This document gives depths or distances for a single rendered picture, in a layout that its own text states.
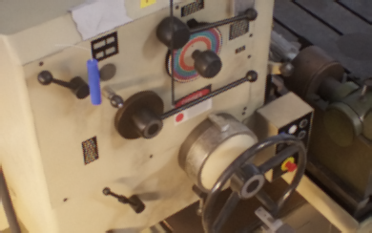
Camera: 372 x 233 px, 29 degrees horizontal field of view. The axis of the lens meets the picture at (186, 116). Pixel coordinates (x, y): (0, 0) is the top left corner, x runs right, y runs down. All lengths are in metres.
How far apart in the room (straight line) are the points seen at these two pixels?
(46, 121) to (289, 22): 1.67
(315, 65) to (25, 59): 1.18
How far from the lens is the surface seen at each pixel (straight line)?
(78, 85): 1.67
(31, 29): 1.63
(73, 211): 2.01
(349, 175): 2.47
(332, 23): 3.21
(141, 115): 1.84
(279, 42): 2.65
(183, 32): 1.73
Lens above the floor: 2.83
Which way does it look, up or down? 43 degrees down
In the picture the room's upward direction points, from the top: straight up
